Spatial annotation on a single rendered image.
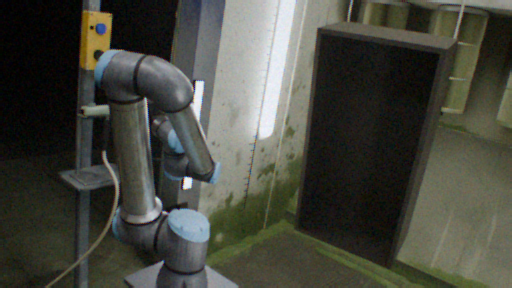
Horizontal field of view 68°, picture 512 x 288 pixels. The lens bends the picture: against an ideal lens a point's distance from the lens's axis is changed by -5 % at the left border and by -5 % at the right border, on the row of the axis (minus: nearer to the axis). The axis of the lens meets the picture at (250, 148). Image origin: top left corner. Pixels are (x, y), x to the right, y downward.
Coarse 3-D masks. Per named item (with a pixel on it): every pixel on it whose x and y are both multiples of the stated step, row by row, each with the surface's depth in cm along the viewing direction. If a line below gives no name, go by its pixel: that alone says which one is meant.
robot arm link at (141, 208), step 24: (96, 72) 106; (120, 72) 104; (120, 96) 108; (120, 120) 113; (144, 120) 117; (120, 144) 118; (144, 144) 121; (120, 168) 124; (144, 168) 125; (144, 192) 130; (120, 216) 137; (144, 216) 134; (120, 240) 141; (144, 240) 137
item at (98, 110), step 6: (84, 108) 170; (90, 108) 171; (96, 108) 173; (102, 108) 176; (108, 108) 178; (84, 114) 170; (90, 114) 172; (96, 114) 174; (102, 114) 177; (108, 114) 179; (102, 120) 180; (108, 120) 181; (102, 126) 181; (108, 126) 182; (102, 132) 181; (108, 132) 183; (102, 138) 182; (108, 138) 184; (102, 144) 183
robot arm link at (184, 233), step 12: (168, 216) 137; (180, 216) 139; (192, 216) 141; (204, 216) 143; (156, 228) 137; (168, 228) 136; (180, 228) 133; (192, 228) 133; (204, 228) 136; (156, 240) 136; (168, 240) 135; (180, 240) 133; (192, 240) 133; (204, 240) 137; (156, 252) 139; (168, 252) 136; (180, 252) 134; (192, 252) 135; (204, 252) 139; (168, 264) 138; (180, 264) 136; (192, 264) 137; (204, 264) 142
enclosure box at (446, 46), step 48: (336, 48) 217; (384, 48) 209; (432, 48) 164; (336, 96) 235; (384, 96) 218; (432, 96) 171; (336, 144) 246; (384, 144) 228; (336, 192) 258; (384, 192) 238; (336, 240) 235; (384, 240) 236
